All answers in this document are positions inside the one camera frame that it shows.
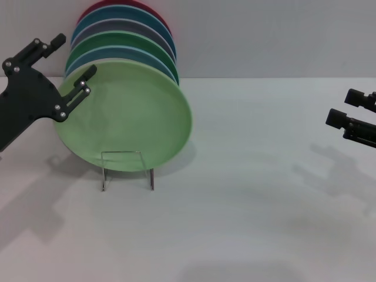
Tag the grey plate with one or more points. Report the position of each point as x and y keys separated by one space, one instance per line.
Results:
x=123 y=26

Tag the maroon red plate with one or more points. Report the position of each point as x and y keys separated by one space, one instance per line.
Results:
x=123 y=2

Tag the light blue plate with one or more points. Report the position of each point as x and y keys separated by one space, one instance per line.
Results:
x=117 y=53

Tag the dark teal plate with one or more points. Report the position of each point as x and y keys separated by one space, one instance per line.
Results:
x=123 y=13

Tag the light green plate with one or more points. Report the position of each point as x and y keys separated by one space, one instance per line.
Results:
x=129 y=117

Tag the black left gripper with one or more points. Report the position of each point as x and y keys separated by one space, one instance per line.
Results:
x=26 y=100

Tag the clear acrylic plate rack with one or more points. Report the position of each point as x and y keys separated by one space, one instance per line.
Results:
x=151 y=179

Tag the dark green plate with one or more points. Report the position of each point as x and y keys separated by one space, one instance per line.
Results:
x=117 y=38

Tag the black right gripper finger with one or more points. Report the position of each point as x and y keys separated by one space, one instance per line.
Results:
x=359 y=98
x=352 y=124

